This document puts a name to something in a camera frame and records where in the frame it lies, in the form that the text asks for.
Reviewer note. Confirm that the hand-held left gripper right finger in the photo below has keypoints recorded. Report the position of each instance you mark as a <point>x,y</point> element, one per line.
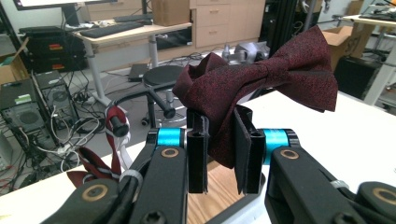
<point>250,161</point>

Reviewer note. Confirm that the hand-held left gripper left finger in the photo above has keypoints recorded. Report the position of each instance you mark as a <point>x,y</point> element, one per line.
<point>197,155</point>

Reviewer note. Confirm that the black stand with wooden base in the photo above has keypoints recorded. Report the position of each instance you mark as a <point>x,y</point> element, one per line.
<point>218,194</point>

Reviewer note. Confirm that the dark red bow tie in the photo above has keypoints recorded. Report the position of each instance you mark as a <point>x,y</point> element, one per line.
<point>249,84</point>

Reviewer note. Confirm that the red striped necktie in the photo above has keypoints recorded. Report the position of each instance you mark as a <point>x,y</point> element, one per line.
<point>93,163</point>

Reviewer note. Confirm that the round black stool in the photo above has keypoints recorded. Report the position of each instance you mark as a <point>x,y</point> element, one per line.
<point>163,74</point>

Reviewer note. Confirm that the grey robot part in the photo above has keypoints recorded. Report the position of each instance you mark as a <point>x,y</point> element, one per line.
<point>249,51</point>

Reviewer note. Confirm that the black case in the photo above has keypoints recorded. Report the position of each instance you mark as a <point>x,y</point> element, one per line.
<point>356,76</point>

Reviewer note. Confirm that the wooden drawer cabinet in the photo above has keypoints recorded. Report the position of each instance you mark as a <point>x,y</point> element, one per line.
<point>227,21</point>

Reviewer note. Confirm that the light wooden desk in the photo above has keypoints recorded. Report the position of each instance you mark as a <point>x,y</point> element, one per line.
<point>130,34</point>

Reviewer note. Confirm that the closed cardboard box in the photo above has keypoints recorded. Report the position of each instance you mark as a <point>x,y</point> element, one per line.
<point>170,12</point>

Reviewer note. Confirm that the large cardboard box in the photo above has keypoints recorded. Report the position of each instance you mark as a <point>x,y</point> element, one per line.
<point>339,43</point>

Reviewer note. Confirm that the short black keyboard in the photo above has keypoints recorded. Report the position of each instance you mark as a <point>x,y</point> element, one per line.
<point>134,18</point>

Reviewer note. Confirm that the long black keyboard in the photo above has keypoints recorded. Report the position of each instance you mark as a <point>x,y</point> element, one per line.
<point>109,30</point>

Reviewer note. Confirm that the black computer tower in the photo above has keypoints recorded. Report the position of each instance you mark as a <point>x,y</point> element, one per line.
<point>56,93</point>

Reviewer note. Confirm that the black equipment with red labels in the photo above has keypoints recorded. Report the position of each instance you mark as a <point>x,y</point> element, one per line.
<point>53,49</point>

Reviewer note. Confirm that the computer tower with green label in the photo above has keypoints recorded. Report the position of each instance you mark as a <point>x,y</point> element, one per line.
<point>21,105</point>

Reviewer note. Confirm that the black monitor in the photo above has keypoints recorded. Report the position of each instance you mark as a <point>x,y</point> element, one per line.
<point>62,4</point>

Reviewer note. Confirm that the open cardboard box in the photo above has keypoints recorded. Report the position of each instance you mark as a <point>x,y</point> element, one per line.
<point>11,70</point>

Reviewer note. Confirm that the black aluminium frame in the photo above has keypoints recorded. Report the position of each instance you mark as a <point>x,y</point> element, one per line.
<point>285,25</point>

